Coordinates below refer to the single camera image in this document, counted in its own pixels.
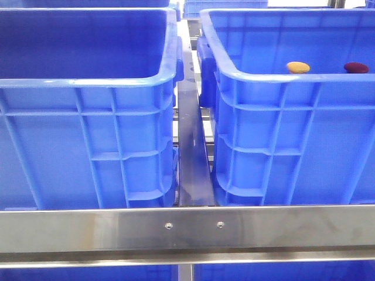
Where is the blue plastic crate left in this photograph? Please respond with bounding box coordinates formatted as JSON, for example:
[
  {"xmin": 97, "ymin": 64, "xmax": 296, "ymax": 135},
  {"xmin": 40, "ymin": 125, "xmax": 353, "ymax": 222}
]
[{"xmin": 1, "ymin": 8, "xmax": 183, "ymax": 211}]

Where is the blue crate far back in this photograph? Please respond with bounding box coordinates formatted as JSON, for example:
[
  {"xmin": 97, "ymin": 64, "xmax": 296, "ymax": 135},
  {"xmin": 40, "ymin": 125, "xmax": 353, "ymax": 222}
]
[{"xmin": 183, "ymin": 0, "xmax": 268, "ymax": 18}]

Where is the blue crate lower right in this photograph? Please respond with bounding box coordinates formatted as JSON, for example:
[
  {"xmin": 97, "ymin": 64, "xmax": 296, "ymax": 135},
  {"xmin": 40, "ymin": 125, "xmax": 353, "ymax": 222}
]
[{"xmin": 195, "ymin": 261, "xmax": 374, "ymax": 280}]

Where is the blue plastic crate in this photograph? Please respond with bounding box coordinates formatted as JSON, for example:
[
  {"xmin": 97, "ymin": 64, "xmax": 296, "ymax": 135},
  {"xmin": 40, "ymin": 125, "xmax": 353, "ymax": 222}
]
[
  {"xmin": 199, "ymin": 8, "xmax": 374, "ymax": 205},
  {"xmin": 1, "ymin": 8, "xmax": 183, "ymax": 211}
]

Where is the steel divider bar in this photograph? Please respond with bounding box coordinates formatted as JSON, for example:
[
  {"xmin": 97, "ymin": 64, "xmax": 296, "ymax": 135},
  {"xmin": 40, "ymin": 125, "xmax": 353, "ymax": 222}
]
[{"xmin": 178, "ymin": 20, "xmax": 215, "ymax": 207}]

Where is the stainless steel front rail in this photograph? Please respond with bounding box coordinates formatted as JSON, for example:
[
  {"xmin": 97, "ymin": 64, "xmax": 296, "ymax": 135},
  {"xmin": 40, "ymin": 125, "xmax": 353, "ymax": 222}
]
[{"xmin": 1, "ymin": 205, "xmax": 374, "ymax": 268}]

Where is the blue crate lower left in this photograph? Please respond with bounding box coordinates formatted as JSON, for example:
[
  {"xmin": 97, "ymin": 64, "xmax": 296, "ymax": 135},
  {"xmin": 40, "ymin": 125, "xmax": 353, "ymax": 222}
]
[{"xmin": 1, "ymin": 265, "xmax": 178, "ymax": 280}]

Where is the red push button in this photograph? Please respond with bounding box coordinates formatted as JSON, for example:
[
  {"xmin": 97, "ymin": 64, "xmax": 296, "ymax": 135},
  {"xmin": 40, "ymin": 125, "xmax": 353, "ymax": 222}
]
[{"xmin": 344, "ymin": 62, "xmax": 369, "ymax": 74}]

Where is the blue plastic crate right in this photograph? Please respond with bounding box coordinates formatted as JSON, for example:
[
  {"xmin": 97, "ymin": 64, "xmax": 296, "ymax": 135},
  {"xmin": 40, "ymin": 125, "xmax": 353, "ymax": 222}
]
[{"xmin": 199, "ymin": 8, "xmax": 374, "ymax": 205}]

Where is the yellow push button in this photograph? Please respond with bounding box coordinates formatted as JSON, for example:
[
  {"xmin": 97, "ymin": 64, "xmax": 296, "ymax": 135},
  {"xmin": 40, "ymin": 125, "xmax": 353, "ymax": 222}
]
[{"xmin": 287, "ymin": 61, "xmax": 311, "ymax": 74}]

